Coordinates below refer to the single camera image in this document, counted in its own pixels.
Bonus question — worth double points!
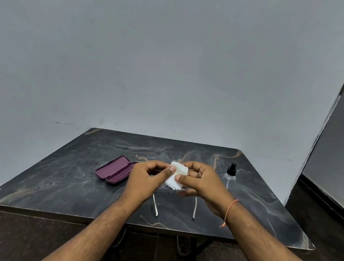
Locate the person's right hand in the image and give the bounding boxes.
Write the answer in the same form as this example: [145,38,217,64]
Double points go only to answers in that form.
[170,159,238,220]

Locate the person's left hand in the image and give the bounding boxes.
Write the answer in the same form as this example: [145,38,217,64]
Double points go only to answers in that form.
[119,157,177,211]

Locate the metal frame eyeglasses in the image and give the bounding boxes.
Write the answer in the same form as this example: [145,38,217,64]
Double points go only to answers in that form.
[145,169,201,222]

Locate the clear spray bottle black cap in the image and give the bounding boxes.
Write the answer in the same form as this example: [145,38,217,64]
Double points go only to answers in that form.
[222,162,239,191]

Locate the white cleaning cloth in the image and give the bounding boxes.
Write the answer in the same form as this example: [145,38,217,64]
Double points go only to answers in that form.
[163,160,190,192]

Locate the maroon glasses case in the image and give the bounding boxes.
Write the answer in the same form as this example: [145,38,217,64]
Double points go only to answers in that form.
[93,153,140,187]

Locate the person's left forearm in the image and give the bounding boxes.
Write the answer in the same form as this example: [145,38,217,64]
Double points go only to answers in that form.
[36,188,140,261]

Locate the person's right forearm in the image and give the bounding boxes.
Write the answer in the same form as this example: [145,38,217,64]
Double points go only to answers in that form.
[220,200,344,261]

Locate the orange thread wrist bracelet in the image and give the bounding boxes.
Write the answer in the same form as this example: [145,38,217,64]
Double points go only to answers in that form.
[219,198,240,230]

